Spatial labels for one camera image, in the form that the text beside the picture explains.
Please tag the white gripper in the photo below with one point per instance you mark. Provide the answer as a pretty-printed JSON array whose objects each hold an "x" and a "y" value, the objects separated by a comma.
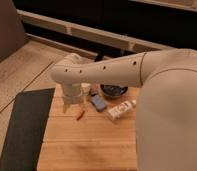
[{"x": 71, "y": 94}]

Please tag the dark ceramic bowl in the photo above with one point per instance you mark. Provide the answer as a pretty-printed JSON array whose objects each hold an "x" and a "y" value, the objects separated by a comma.
[{"x": 113, "y": 91}]

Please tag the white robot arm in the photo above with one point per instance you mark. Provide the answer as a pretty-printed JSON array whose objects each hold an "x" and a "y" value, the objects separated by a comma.
[{"x": 166, "y": 111}]

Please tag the white paper cup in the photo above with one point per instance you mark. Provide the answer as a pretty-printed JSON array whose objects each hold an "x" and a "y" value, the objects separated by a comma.
[{"x": 86, "y": 88}]

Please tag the orange carrot toy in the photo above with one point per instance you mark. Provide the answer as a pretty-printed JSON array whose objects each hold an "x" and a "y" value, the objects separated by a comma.
[{"x": 80, "y": 114}]

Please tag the blue sponge block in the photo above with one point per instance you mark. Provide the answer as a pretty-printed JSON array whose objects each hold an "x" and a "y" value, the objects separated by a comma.
[{"x": 98, "y": 103}]

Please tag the dark floor mat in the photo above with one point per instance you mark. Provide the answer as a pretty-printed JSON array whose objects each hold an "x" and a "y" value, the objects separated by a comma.
[{"x": 25, "y": 130}]

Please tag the white packaged bottle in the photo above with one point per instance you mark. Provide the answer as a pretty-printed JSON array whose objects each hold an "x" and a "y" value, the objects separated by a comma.
[{"x": 120, "y": 109}]

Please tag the grey sofa corner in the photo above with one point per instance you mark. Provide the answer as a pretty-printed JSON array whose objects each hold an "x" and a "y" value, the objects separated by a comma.
[{"x": 12, "y": 32}]

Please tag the wooden shelf rail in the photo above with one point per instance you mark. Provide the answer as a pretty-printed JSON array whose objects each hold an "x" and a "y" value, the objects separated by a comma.
[{"x": 91, "y": 34}]

